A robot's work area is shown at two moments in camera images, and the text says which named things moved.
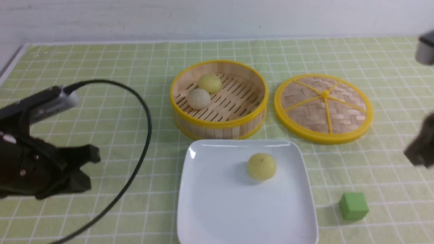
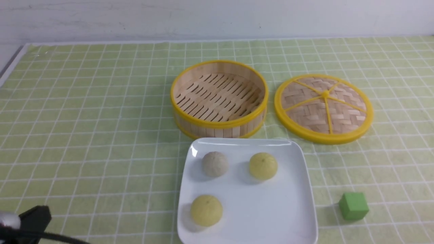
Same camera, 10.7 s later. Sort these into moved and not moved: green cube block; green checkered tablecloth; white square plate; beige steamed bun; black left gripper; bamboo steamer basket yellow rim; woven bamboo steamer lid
Moved: black left gripper; beige steamed bun
Not moved: bamboo steamer basket yellow rim; white square plate; green cube block; green checkered tablecloth; woven bamboo steamer lid
